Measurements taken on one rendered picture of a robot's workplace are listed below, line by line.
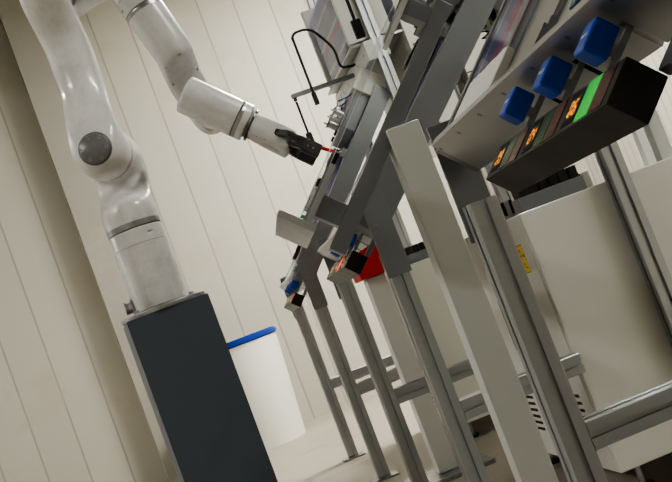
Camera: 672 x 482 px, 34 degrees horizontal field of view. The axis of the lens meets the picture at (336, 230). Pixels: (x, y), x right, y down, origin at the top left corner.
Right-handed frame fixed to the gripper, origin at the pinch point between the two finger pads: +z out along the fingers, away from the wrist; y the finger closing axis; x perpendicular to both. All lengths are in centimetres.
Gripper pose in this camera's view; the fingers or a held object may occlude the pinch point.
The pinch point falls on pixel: (314, 154)
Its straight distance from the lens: 241.2
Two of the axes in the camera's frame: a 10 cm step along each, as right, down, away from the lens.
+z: 9.1, 4.2, 0.6
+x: 4.0, -9.0, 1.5
